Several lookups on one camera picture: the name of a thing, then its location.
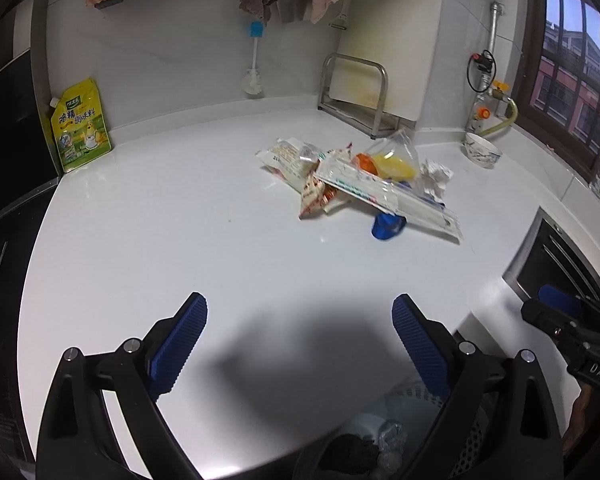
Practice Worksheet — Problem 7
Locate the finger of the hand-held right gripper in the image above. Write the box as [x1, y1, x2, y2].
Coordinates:
[520, 300, 589, 344]
[539, 284, 600, 318]

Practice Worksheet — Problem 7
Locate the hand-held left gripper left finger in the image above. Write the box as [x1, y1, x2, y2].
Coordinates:
[34, 291, 209, 480]

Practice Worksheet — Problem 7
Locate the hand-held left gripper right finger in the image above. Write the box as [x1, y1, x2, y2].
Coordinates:
[391, 294, 567, 480]

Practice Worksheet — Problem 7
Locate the grey perforated waste basket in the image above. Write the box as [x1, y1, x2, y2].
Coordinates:
[318, 379, 503, 480]

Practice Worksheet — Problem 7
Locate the blue strap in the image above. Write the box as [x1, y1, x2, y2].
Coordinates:
[370, 212, 407, 242]

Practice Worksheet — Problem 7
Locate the long white plastic wrapper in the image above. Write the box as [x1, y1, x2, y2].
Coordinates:
[314, 152, 464, 244]

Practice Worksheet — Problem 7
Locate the white tissue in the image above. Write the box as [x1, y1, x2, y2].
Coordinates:
[419, 158, 454, 202]

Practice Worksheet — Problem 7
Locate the yellow plastic lid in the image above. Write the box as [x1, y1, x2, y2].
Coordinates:
[372, 155, 414, 180]

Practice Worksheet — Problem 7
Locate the red white snack wrapper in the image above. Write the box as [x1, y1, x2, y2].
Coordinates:
[299, 146, 355, 220]

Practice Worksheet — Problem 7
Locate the clear plastic bag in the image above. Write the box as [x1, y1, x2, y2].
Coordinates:
[354, 129, 422, 182]

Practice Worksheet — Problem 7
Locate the person's right hand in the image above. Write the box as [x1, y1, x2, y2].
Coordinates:
[562, 382, 600, 463]

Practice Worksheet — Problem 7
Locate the black kitchen sink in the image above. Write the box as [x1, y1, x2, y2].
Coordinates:
[502, 205, 600, 313]

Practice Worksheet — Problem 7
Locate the crumpled clear plastic film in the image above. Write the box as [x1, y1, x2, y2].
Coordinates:
[378, 419, 408, 473]

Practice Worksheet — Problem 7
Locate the dark crumpled lump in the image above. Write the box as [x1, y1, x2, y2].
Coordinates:
[324, 432, 382, 480]

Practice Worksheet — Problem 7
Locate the white patterned bowl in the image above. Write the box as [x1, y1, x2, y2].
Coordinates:
[462, 132, 504, 169]

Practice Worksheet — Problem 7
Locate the gas regulator with orange knob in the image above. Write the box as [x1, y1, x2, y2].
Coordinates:
[471, 104, 492, 132]

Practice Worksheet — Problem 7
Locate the dark framed window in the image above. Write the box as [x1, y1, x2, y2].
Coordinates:
[526, 0, 600, 173]

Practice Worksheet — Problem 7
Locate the yellow green seasoning pouch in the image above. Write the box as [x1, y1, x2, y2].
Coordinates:
[49, 78, 114, 174]

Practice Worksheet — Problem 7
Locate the black stove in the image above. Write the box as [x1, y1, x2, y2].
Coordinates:
[0, 49, 63, 466]

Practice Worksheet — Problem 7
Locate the metal cutting board rack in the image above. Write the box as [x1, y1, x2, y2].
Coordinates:
[317, 53, 402, 140]

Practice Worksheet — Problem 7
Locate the metal gas pipe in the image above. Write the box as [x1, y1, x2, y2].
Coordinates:
[487, 2, 505, 92]

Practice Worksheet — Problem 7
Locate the blue white bottle brush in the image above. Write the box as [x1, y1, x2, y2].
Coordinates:
[242, 22, 267, 96]

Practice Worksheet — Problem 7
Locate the white cutting board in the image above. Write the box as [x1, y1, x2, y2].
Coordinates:
[329, 0, 445, 125]

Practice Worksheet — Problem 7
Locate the hanging peeler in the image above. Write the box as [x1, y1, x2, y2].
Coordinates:
[329, 0, 350, 32]

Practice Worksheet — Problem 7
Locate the yellowish gas hose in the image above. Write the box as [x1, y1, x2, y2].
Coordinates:
[479, 96, 521, 137]

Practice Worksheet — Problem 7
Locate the gas valve with black cable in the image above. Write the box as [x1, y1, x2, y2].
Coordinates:
[467, 49, 497, 94]

